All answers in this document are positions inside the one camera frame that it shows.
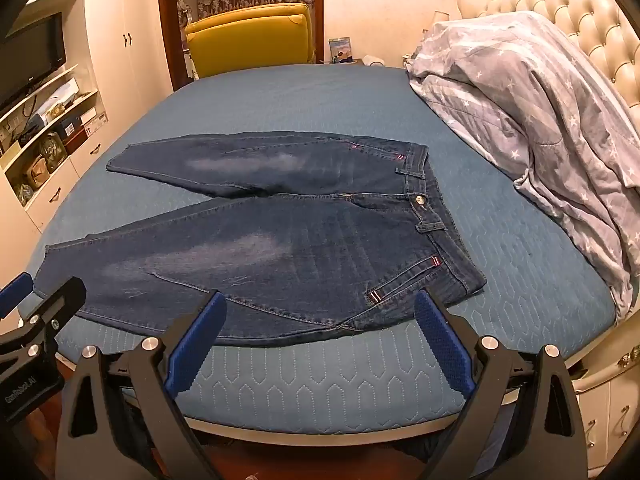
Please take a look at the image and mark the brown handbag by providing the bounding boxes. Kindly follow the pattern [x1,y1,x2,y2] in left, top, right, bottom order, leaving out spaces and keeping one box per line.
[22,160,51,190]

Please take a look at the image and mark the patterned handbag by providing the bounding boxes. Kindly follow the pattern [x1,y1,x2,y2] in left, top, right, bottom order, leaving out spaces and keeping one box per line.
[40,132,68,172]

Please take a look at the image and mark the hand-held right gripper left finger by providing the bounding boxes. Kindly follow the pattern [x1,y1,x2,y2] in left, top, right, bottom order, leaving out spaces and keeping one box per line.
[54,289,228,480]

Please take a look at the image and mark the cream wardrobe with shelves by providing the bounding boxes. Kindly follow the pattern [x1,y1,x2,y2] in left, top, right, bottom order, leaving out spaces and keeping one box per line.
[0,0,173,236]

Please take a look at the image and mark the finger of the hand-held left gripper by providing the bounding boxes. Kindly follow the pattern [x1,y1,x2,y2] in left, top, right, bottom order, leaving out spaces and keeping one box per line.
[0,272,35,321]
[17,276,88,358]

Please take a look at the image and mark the small picture frame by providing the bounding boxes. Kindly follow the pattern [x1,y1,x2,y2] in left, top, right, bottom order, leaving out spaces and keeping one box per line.
[328,36,355,65]

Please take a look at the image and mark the black television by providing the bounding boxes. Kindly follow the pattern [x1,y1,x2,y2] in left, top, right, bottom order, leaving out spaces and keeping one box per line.
[0,12,68,111]

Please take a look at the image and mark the grey star print quilt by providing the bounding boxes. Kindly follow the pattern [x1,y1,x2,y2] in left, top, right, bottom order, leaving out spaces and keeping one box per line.
[404,10,640,321]

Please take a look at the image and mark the white flat box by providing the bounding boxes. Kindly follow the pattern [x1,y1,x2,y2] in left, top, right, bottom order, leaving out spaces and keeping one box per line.
[30,77,81,121]

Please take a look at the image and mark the cream tufted headboard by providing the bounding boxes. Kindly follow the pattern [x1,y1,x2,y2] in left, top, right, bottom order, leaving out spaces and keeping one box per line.
[457,0,640,111]

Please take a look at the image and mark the dark wooden door frame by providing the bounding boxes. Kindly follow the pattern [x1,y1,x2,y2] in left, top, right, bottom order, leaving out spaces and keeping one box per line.
[156,0,325,93]

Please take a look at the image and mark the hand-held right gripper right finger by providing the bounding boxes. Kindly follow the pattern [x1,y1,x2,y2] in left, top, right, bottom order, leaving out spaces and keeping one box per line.
[414,287,601,480]

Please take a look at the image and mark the cream ornate nightstand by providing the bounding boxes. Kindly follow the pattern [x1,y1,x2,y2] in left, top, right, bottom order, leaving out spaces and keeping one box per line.
[570,340,640,461]

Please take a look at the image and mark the dark blue denim pants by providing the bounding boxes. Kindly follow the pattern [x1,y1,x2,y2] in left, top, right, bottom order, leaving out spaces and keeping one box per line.
[44,131,488,348]

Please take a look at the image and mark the bed with blue quilted mattress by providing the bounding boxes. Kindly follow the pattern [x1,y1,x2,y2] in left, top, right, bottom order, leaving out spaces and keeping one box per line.
[27,62,618,448]

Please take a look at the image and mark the yellow armchair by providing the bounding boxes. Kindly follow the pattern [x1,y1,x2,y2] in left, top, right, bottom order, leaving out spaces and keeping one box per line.
[184,2,317,80]

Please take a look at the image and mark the dark blue box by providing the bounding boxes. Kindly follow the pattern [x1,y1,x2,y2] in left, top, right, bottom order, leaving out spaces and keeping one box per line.
[52,115,88,140]

